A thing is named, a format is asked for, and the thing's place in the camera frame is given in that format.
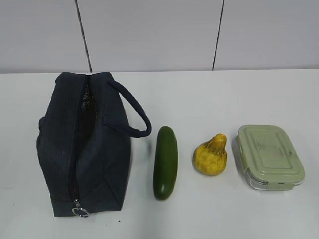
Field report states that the yellow pear-shaped gourd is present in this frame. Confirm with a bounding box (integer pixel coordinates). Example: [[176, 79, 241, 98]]
[[192, 133, 227, 176]]

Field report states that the green cucumber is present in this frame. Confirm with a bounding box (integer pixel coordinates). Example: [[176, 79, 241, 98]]
[[153, 126, 178, 200]]

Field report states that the dark blue lunch bag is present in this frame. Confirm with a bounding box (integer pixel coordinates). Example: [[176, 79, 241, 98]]
[[36, 72, 152, 218]]

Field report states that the green lid glass container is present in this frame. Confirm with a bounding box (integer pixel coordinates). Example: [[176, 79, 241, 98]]
[[236, 125, 305, 191]]

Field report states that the metal zipper pull ring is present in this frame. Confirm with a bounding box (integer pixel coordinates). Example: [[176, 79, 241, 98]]
[[71, 199, 89, 219]]

